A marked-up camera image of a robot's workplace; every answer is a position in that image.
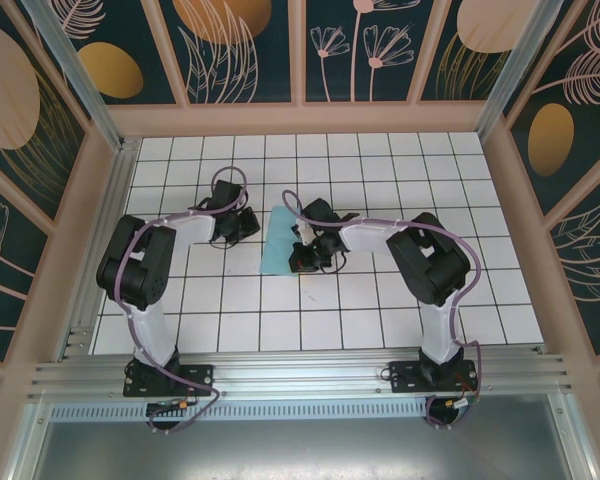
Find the teal cloth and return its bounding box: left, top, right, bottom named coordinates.
left=260, top=207, right=306, bottom=276

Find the grey metal sheet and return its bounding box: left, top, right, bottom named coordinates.
left=9, top=394, right=596, bottom=480

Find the long aluminium mounting rail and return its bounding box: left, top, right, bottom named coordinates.
left=27, top=347, right=576, bottom=401

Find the aluminium side rail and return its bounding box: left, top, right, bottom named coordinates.
left=54, top=139, right=141, bottom=361

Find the slotted grey cable duct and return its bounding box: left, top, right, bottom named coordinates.
left=49, top=403, right=431, bottom=420

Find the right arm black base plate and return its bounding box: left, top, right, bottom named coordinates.
left=388, top=359, right=480, bottom=394

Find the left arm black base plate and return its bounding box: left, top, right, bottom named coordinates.
left=123, top=363, right=215, bottom=399

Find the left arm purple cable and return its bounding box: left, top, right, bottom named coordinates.
left=114, top=167, right=251, bottom=437

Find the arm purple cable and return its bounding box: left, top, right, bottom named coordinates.
left=281, top=188, right=487, bottom=432
left=114, top=167, right=251, bottom=437

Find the aluminium frame post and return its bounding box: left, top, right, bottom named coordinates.
left=474, top=0, right=561, bottom=144
left=19, top=0, right=126, bottom=151

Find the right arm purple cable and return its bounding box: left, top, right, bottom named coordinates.
left=281, top=188, right=487, bottom=432

